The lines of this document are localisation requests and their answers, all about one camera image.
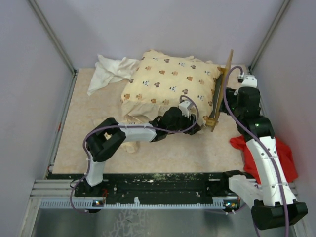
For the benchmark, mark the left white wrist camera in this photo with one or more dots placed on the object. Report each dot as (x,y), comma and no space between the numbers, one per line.
(185,107)

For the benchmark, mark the red cloth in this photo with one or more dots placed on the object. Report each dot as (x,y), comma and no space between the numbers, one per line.
(284,153)

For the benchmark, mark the cream animal print cushion cover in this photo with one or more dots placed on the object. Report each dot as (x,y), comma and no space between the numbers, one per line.
(160,80)

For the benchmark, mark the left aluminium frame post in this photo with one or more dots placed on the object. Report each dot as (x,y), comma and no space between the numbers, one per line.
(51,35)

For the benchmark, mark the white cloth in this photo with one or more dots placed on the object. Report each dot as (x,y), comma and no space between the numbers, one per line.
(110,71)

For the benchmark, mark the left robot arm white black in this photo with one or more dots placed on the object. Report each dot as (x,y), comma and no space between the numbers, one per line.
(102,143)

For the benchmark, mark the wooden pet bed frame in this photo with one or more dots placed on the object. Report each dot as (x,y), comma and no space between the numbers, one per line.
(219,93)

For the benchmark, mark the right aluminium frame post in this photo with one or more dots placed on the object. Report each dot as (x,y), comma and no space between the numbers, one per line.
(269,34)

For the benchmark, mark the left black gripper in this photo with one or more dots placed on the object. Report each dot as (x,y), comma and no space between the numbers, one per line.
(189,123)

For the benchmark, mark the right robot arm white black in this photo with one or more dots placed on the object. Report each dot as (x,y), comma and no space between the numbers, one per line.
(274,204)

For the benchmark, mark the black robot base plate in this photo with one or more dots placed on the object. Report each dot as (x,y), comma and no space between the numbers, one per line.
(160,188)

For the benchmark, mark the aluminium frame post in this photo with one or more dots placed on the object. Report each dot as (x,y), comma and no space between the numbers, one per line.
(269,34)
(51,35)

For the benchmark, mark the small cream print pillow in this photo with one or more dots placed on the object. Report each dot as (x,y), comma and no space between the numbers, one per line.
(130,147)

